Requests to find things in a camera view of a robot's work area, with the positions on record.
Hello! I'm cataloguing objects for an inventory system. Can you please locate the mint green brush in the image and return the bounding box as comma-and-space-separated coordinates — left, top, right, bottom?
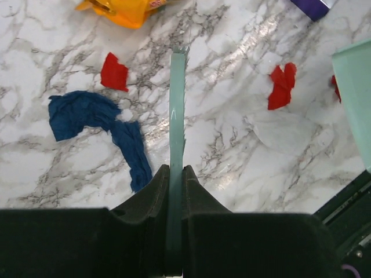
164, 46, 189, 277

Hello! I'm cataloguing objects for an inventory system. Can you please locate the red paper scrap centre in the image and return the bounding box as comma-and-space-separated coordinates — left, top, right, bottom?
268, 63, 297, 111

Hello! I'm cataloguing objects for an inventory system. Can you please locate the red paper scrap front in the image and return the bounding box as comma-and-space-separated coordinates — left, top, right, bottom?
331, 75, 341, 103

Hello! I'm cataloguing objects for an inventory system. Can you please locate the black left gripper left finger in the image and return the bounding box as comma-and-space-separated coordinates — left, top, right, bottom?
1, 165, 169, 277

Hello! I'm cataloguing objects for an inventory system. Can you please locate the orange snack bag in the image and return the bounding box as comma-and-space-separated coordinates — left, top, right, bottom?
75, 0, 171, 29

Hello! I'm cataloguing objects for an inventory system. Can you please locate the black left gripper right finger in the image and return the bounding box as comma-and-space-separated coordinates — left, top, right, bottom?
182, 166, 342, 277

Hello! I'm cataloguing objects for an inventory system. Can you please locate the aluminium mounting rail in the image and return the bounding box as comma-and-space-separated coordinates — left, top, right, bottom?
314, 171, 370, 277

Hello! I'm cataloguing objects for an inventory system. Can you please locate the red paper scrap near bag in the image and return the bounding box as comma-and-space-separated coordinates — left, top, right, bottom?
100, 52, 129, 92

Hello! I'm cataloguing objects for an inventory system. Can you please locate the long blue paper scrap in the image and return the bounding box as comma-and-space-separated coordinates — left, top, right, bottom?
48, 91, 152, 192

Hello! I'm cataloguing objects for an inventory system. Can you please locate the white paper scrap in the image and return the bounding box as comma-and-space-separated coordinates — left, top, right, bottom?
247, 111, 316, 156

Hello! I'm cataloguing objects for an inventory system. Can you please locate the mint green dustpan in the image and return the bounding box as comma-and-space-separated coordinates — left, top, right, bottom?
332, 40, 370, 171

